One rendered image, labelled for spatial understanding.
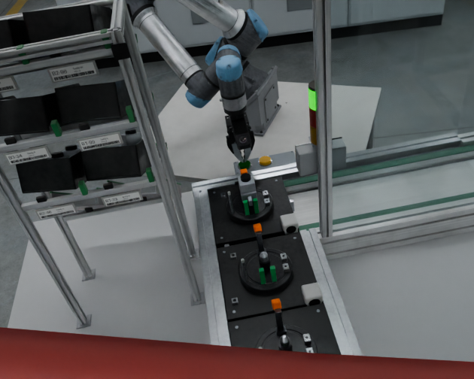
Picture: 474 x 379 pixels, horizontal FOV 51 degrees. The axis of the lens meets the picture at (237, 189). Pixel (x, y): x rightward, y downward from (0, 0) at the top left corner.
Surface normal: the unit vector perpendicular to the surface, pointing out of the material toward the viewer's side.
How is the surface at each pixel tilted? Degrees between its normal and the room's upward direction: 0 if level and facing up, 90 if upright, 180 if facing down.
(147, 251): 0
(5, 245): 0
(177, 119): 0
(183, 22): 90
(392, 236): 90
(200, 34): 90
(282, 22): 90
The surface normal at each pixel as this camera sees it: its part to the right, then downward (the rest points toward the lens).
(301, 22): 0.01, 0.66
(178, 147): -0.13, -0.74
